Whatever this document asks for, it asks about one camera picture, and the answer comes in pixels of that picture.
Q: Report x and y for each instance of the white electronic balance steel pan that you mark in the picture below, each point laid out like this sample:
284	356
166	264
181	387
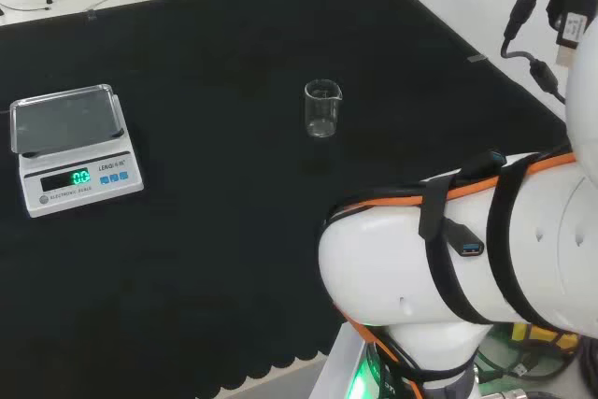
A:
70	156

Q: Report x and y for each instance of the black bench cloth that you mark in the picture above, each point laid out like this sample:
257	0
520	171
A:
210	240

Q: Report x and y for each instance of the clear glass beaker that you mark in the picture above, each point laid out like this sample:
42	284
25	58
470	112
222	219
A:
321	111

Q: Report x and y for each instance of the yellow stop button red cap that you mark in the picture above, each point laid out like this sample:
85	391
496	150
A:
542	336

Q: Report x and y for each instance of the small cloth clip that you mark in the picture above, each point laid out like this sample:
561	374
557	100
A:
476	59
92	15

